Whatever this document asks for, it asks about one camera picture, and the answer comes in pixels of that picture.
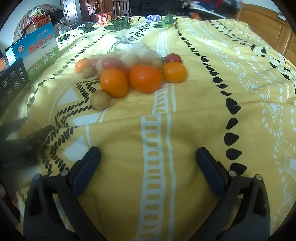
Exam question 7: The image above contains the small orange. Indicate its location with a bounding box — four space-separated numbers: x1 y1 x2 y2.
75 58 92 74

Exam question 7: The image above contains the yellow patterned blanket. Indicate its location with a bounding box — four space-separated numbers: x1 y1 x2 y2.
0 15 296 241

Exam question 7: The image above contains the white garlic bulb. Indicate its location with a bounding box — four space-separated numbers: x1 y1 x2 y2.
132 43 158 65

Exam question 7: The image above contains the round brown longan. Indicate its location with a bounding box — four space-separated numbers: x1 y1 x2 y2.
90 90 111 110
151 58 164 70
82 66 96 78

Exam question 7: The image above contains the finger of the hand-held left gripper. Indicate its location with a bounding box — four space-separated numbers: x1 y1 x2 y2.
0 117 29 140
23 125 56 149

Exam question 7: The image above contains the red cherry tomato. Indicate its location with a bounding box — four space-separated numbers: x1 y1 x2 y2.
165 53 182 64

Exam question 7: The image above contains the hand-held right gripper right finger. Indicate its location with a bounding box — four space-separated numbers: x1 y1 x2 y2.
195 147 271 241

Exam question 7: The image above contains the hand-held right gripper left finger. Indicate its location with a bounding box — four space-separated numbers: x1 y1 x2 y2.
23 146 105 241

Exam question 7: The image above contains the red printed cardboard box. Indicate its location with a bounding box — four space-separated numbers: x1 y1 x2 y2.
21 15 51 35

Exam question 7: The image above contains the blue and green carton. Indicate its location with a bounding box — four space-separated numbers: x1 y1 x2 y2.
11 22 62 80

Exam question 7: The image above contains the grey room door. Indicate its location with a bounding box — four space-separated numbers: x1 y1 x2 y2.
63 0 80 24

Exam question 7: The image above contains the black printed box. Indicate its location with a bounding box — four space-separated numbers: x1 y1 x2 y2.
0 57 31 109

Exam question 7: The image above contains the red instant noodle cup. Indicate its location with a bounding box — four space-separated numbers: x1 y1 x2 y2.
96 12 113 25

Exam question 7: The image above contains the pile of clothes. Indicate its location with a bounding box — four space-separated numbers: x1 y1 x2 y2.
134 0 238 18

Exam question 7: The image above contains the wooden headboard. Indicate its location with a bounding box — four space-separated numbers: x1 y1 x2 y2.
235 3 296 67

